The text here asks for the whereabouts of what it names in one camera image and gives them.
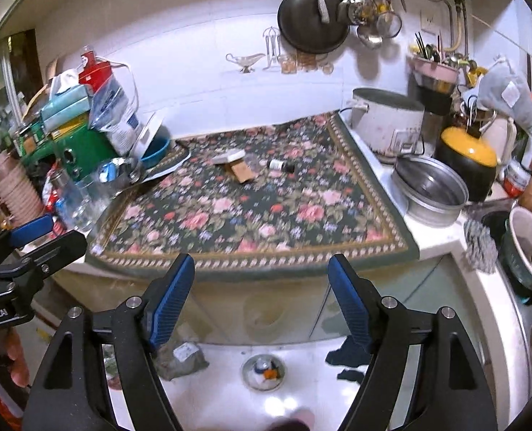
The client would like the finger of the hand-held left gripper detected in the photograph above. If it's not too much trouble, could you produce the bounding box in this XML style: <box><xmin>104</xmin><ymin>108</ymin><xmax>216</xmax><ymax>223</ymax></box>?
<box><xmin>4</xmin><ymin>230</ymin><xmax>89</xmax><ymax>282</ymax></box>
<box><xmin>0</xmin><ymin>214</ymin><xmax>55</xmax><ymax>265</ymax></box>

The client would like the grey dish rag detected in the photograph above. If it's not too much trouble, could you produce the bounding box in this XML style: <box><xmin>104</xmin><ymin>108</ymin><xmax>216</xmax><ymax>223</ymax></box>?
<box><xmin>463</xmin><ymin>218</ymin><xmax>500</xmax><ymax>274</ymax></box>

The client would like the white plastic bowl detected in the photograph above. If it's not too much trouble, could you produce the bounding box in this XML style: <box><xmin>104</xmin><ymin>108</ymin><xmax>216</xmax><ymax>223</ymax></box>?
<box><xmin>508</xmin><ymin>205</ymin><xmax>532</xmax><ymax>281</ymax></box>

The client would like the teal tissue box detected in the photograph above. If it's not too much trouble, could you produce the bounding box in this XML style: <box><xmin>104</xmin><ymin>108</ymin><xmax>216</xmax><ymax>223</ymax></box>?
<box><xmin>40</xmin><ymin>83</ymin><xmax>91</xmax><ymax>131</ymax></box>

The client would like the white thermos jug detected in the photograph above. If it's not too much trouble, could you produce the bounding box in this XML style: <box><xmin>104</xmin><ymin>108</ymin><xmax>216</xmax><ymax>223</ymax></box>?
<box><xmin>486</xmin><ymin>114</ymin><xmax>518</xmax><ymax>176</ymax></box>

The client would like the green box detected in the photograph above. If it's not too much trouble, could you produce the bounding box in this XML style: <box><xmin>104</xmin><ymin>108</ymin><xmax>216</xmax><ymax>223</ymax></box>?
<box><xmin>19</xmin><ymin>126</ymin><xmax>114</xmax><ymax>180</ymax></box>

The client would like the black and steel canister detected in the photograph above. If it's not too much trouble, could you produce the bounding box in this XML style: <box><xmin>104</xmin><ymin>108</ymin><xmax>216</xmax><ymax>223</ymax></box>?
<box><xmin>416</xmin><ymin>85</ymin><xmax>453</xmax><ymax>144</ymax></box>

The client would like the red canister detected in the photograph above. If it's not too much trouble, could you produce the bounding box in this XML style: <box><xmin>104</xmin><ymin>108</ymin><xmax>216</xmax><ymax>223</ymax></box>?
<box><xmin>78</xmin><ymin>47</ymin><xmax>114</xmax><ymax>86</ymax></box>

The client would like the clear water bottle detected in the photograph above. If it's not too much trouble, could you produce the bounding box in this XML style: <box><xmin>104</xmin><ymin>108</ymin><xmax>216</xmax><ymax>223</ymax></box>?
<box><xmin>57</xmin><ymin>175</ymin><xmax>91</xmax><ymax>232</ymax></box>

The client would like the black pot with yellow lid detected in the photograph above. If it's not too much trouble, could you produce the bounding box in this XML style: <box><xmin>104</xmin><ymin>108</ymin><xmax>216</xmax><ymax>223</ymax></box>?
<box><xmin>434</xmin><ymin>126</ymin><xmax>499</xmax><ymax>203</ymax></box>

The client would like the pink utensil holder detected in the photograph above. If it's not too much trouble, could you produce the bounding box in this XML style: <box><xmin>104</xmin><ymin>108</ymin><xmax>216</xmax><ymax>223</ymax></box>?
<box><xmin>410</xmin><ymin>31</ymin><xmax>462</xmax><ymax>93</ymax></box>

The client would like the floral mat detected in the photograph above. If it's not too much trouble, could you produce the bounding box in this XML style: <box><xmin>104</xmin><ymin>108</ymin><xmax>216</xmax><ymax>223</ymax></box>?
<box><xmin>86</xmin><ymin>112</ymin><xmax>421</xmax><ymax>277</ymax></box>

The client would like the clear glass cup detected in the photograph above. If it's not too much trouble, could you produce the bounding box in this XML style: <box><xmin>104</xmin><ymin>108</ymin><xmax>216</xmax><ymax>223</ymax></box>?
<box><xmin>86</xmin><ymin>157</ymin><xmax>127</xmax><ymax>207</ymax></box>

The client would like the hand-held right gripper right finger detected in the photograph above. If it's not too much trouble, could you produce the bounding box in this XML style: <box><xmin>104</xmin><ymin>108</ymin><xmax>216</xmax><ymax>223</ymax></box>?
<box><xmin>327</xmin><ymin>254</ymin><xmax>500</xmax><ymax>431</ymax></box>

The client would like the small dark bottle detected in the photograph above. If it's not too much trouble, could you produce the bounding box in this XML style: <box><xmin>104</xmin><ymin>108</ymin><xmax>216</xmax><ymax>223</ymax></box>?
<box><xmin>267</xmin><ymin>158</ymin><xmax>296</xmax><ymax>175</ymax></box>

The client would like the dark green bowl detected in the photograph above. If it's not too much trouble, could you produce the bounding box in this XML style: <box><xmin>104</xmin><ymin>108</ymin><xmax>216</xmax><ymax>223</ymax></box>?
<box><xmin>481</xmin><ymin>211</ymin><xmax>532</xmax><ymax>306</ymax></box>

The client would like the brown ribbed cup stack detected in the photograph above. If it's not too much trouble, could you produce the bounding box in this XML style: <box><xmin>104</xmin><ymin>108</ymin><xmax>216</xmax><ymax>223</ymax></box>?
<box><xmin>0</xmin><ymin>150</ymin><xmax>44</xmax><ymax>227</ymax></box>

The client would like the brown cardboard piece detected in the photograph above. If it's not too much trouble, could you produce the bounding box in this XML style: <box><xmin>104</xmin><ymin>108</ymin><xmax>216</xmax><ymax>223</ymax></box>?
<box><xmin>225</xmin><ymin>162</ymin><xmax>258</xmax><ymax>184</ymax></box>

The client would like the white leaning plate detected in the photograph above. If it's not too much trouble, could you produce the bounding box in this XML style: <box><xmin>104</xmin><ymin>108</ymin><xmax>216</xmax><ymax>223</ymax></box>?
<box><xmin>131</xmin><ymin>111</ymin><xmax>165</xmax><ymax>158</ymax></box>

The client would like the black frying pan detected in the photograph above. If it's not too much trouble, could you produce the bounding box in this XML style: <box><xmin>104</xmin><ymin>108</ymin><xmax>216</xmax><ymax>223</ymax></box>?
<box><xmin>277</xmin><ymin>0</ymin><xmax>351</xmax><ymax>54</ymax></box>

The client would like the metal basin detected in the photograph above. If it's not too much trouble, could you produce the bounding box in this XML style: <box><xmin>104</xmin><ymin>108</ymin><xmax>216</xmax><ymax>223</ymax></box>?
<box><xmin>392</xmin><ymin>153</ymin><xmax>469</xmax><ymax>227</ymax></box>

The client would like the red and white jar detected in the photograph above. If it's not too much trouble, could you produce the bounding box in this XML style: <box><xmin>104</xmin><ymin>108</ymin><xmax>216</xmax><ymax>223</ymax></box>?
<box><xmin>504</xmin><ymin>162</ymin><xmax>531</xmax><ymax>198</ymax></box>

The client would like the metal strainer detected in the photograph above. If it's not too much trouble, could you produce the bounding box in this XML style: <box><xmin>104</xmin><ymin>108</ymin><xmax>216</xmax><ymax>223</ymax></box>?
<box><xmin>376</xmin><ymin>0</ymin><xmax>403</xmax><ymax>39</ymax></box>

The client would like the large white cooking pot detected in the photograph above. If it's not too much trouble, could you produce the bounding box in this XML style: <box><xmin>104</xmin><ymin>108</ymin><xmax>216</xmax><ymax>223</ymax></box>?
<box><xmin>340</xmin><ymin>88</ymin><xmax>426</xmax><ymax>164</ymax></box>

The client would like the metal ladle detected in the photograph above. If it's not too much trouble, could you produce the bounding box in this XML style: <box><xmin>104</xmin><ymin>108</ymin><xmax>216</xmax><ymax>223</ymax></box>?
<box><xmin>356</xmin><ymin>0</ymin><xmax>384</xmax><ymax>50</ymax></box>

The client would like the dark cloth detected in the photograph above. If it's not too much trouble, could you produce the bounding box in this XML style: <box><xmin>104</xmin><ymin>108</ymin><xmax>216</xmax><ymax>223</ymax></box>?
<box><xmin>325</xmin><ymin>337</ymin><xmax>372</xmax><ymax>382</ymax></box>

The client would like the thin clothesline cord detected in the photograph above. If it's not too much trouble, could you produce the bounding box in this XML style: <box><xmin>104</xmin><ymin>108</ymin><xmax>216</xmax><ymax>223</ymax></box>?
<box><xmin>470</xmin><ymin>13</ymin><xmax>532</xmax><ymax>73</ymax></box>

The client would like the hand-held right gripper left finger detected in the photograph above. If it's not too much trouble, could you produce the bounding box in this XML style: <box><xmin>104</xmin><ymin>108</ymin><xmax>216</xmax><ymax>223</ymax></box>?
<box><xmin>23</xmin><ymin>252</ymin><xmax>197</xmax><ymax>431</ymax></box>

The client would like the blue bowl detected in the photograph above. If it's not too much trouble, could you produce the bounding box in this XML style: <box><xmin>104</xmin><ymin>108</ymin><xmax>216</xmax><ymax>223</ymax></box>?
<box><xmin>139</xmin><ymin>137</ymin><xmax>172</xmax><ymax>169</ymax></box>

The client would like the grey packet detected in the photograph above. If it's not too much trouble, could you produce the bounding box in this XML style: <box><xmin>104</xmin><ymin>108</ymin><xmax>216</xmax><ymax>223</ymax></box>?
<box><xmin>156</xmin><ymin>341</ymin><xmax>209</xmax><ymax>380</ymax></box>

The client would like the cream lower cabinet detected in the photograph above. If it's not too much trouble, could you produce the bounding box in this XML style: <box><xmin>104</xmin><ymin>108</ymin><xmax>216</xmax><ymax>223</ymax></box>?
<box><xmin>55</xmin><ymin>256</ymin><xmax>473</xmax><ymax>346</ymax></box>

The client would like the person's left hand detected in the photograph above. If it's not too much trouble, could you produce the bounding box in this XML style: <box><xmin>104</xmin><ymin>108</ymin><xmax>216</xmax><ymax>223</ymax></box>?
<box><xmin>0</xmin><ymin>330</ymin><xmax>31</xmax><ymax>389</ymax></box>

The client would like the grey cloth bag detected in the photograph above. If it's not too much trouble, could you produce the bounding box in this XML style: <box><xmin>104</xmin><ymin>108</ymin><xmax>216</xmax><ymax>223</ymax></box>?
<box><xmin>477</xmin><ymin>56</ymin><xmax>532</xmax><ymax>133</ymax></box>

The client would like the blue and white plastic bag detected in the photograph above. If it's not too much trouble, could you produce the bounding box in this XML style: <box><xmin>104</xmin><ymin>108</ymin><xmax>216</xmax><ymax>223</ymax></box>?
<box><xmin>88</xmin><ymin>60</ymin><xmax>142</xmax><ymax>156</ymax></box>

